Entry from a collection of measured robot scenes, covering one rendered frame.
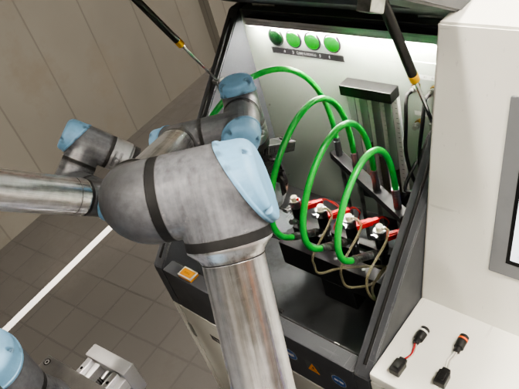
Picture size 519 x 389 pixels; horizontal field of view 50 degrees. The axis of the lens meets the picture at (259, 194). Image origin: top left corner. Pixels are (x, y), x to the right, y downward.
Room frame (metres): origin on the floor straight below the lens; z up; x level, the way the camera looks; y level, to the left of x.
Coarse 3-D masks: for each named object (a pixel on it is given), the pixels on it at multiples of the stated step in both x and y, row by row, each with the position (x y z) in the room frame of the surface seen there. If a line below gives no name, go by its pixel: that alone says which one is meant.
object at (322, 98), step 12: (324, 96) 1.05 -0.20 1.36; (300, 108) 1.02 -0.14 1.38; (336, 108) 1.08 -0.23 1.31; (288, 132) 0.97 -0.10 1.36; (348, 132) 1.09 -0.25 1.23; (276, 156) 0.95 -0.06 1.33; (276, 168) 0.93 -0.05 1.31; (276, 228) 0.90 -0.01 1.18; (312, 228) 0.98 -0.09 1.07; (288, 240) 0.92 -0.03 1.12
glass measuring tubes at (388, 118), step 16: (352, 80) 1.21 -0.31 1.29; (352, 96) 1.18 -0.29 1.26; (368, 96) 1.14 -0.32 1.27; (384, 96) 1.11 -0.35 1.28; (352, 112) 1.20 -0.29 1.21; (368, 112) 1.18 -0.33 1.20; (384, 112) 1.15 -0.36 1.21; (400, 112) 1.12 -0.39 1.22; (352, 128) 1.21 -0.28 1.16; (368, 128) 1.17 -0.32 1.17; (384, 128) 1.15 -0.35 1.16; (400, 128) 1.12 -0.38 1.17; (384, 144) 1.14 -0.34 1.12; (400, 144) 1.12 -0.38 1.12; (384, 160) 1.14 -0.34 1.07; (400, 160) 1.12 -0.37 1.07; (384, 176) 1.14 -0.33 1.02; (400, 176) 1.12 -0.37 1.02; (400, 192) 1.11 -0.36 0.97
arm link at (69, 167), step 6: (66, 156) 1.08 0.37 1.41; (60, 162) 1.08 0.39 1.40; (66, 162) 1.07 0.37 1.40; (72, 162) 1.06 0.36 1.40; (78, 162) 1.06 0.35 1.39; (60, 168) 1.06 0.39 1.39; (66, 168) 1.06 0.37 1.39; (72, 168) 1.05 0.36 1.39; (78, 168) 1.05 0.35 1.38; (84, 168) 1.06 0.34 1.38; (90, 168) 1.06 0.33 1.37; (60, 174) 1.05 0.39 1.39; (66, 174) 1.04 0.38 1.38; (72, 174) 1.04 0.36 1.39; (78, 174) 1.03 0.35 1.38; (84, 174) 1.03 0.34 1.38; (90, 174) 1.03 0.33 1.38
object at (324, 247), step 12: (348, 120) 0.97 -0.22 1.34; (336, 132) 0.94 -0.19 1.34; (360, 132) 0.99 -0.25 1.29; (324, 144) 0.92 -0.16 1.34; (372, 156) 1.01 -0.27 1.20; (312, 168) 0.89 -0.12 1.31; (372, 168) 1.01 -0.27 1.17; (312, 180) 0.88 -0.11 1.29; (372, 180) 1.01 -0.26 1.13; (300, 216) 0.85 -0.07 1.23; (300, 228) 0.85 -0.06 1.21
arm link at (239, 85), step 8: (224, 80) 1.06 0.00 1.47; (232, 80) 1.05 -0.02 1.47; (240, 80) 1.04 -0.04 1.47; (248, 80) 1.04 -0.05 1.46; (224, 88) 1.03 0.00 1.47; (232, 88) 1.02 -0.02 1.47; (240, 88) 1.02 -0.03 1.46; (248, 88) 1.02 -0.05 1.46; (256, 88) 1.05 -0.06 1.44; (224, 96) 1.03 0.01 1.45; (232, 96) 1.02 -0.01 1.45; (240, 96) 1.01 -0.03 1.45; (248, 96) 1.01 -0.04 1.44; (256, 96) 1.03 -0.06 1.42; (224, 104) 1.03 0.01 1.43; (256, 104) 1.00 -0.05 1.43; (264, 120) 1.04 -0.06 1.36
